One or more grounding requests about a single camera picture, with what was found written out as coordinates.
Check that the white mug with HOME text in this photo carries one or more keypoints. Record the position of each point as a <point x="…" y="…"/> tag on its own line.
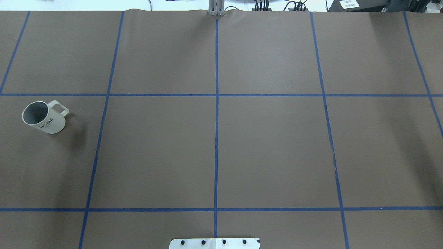
<point x="46" y="117"/>

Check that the brown paper table cover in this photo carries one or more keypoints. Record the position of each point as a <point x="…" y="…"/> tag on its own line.
<point x="305" y="130"/>

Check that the aluminium frame post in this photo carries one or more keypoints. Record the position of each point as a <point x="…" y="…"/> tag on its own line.
<point x="216" y="7"/>

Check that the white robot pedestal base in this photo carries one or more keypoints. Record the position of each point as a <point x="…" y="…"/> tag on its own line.
<point x="215" y="243"/>

